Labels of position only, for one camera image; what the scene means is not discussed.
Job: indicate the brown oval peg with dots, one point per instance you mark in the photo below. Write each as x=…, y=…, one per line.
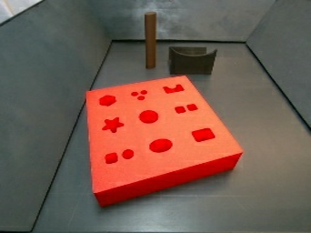
x=150, y=36

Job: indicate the dark grey curved holder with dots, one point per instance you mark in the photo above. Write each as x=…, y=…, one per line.
x=191, y=60

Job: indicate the red shape-sorting board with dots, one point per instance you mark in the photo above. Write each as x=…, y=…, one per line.
x=155, y=137

